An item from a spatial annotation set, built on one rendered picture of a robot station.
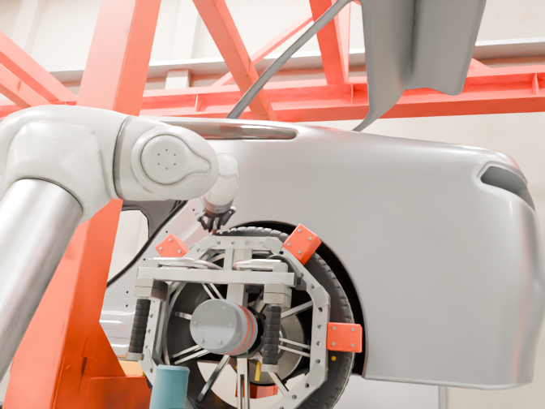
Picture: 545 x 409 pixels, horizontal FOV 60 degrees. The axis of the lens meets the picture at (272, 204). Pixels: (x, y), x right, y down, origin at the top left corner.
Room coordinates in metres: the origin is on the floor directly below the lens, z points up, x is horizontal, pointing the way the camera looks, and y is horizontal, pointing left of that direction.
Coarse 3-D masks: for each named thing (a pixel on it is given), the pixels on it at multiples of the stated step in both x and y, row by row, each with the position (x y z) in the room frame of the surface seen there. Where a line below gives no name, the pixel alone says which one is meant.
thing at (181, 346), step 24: (216, 264) 1.51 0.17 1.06; (192, 288) 1.57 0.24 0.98; (216, 288) 1.50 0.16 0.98; (168, 312) 1.52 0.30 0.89; (192, 312) 1.67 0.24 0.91; (288, 312) 1.44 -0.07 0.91; (168, 336) 1.53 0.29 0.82; (168, 360) 1.51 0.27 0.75; (192, 360) 1.69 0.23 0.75; (240, 360) 1.47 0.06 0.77; (192, 384) 1.59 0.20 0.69; (240, 384) 1.47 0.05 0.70; (216, 408) 1.54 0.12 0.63; (240, 408) 1.47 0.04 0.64
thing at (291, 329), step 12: (264, 312) 1.93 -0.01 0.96; (288, 324) 1.90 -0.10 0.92; (300, 324) 1.91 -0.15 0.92; (288, 336) 1.90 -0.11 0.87; (300, 336) 1.89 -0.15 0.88; (300, 348) 1.89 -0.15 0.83; (252, 360) 1.94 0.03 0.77; (288, 360) 1.90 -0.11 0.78; (252, 372) 1.94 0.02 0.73; (264, 372) 1.92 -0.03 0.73; (288, 372) 1.90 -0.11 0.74
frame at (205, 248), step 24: (216, 240) 1.39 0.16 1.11; (240, 240) 1.37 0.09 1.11; (264, 240) 1.35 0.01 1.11; (168, 288) 1.44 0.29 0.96; (312, 288) 1.31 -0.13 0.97; (312, 336) 1.31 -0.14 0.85; (144, 360) 1.43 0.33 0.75; (312, 360) 1.31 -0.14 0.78; (312, 384) 1.31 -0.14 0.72; (192, 408) 1.45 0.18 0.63; (288, 408) 1.33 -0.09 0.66
